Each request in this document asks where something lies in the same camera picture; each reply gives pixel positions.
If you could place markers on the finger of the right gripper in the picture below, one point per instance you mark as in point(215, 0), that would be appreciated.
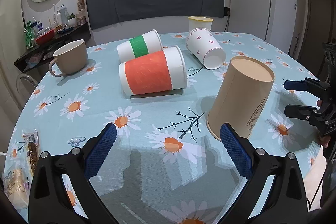
point(299, 112)
point(307, 85)

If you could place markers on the small potted plant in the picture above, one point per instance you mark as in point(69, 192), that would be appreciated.
point(72, 20)

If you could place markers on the clear chair back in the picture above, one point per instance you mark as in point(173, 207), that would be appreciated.
point(25, 85)

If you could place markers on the white cup pink hearts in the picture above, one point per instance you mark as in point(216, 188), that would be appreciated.
point(201, 43)

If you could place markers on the daisy print blue tablecloth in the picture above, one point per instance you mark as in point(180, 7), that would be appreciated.
point(165, 166)

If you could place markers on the orange sleeve paper cup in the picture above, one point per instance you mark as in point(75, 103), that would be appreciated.
point(160, 71)

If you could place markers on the black wall shelf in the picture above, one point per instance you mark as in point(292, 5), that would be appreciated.
point(40, 55)

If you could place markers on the white thermos bottle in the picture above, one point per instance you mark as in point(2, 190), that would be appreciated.
point(64, 15)

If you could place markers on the packaged bread snack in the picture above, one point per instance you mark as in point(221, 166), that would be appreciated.
point(16, 187)

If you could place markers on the brown door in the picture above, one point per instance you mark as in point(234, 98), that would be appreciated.
point(320, 28)

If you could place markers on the red bowl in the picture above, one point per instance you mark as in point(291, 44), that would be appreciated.
point(49, 35)

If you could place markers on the beige ceramic mug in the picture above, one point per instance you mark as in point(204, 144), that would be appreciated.
point(70, 58)

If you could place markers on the tan paper cup upside down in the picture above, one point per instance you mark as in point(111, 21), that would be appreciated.
point(241, 97)

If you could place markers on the wrapped snack bar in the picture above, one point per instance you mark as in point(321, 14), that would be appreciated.
point(31, 139)

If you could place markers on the white refrigerator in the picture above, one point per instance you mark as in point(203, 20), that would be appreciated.
point(270, 20)

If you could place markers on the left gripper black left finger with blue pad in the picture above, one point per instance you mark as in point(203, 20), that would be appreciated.
point(49, 201)

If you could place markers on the green stripe paper cup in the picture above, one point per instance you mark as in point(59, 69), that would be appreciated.
point(138, 46)

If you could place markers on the white tub yellow rim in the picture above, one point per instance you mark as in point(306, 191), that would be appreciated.
point(199, 22)

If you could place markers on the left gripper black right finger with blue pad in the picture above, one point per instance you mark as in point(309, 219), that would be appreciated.
point(286, 200)

